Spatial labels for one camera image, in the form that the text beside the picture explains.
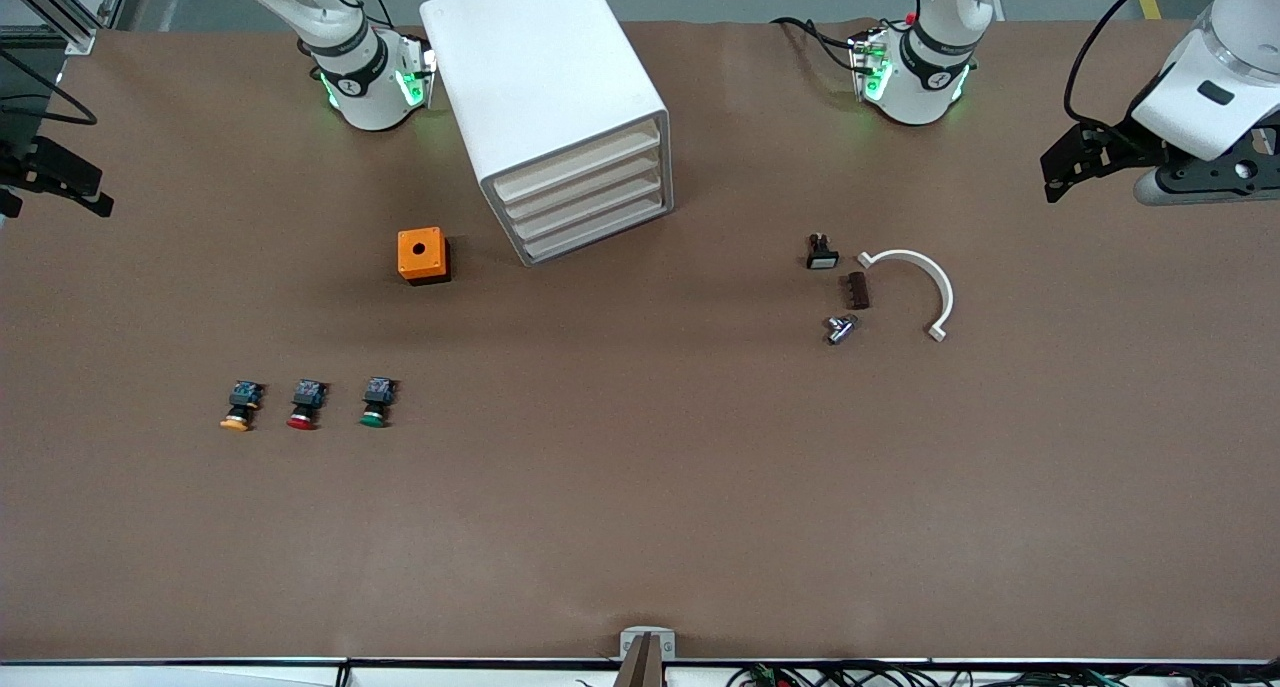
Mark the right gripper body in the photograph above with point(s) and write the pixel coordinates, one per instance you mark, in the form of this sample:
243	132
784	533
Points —
28	163

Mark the green mushroom push button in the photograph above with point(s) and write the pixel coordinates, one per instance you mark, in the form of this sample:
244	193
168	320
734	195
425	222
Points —
377	395

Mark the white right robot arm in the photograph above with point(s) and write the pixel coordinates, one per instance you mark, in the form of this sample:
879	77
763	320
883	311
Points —
350	77

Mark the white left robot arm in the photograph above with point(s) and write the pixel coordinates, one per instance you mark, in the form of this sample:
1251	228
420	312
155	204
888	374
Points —
925	92

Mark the yellow mushroom push button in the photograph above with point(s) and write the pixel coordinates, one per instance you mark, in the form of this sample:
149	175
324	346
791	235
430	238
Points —
242	397

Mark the red mushroom push button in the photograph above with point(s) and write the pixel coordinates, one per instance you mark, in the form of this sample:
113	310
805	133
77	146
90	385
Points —
307	397

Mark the white drawer cabinet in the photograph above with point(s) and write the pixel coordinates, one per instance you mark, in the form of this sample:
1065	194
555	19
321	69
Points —
530	67

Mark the brown terminal block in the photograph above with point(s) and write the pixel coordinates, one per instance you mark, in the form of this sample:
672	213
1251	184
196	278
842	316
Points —
855	291

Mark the silver metal fitting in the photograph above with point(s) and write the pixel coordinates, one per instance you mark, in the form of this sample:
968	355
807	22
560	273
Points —
840	329

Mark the brown table mat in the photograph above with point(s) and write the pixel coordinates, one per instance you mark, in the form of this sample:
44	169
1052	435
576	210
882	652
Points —
640	517

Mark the black left camera mount plate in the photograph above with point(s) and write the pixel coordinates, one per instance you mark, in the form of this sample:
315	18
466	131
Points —
1210	175

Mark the white curved plastic bracket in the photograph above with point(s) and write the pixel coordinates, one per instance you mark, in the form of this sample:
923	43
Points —
915	257

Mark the small black switch white face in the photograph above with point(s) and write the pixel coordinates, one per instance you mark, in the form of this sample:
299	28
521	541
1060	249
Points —
822	257

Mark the orange button enclosure box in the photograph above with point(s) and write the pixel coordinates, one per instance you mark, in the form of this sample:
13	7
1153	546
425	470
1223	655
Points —
408	257

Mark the grey table edge bracket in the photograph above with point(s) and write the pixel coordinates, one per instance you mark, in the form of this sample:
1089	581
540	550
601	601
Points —
630	643

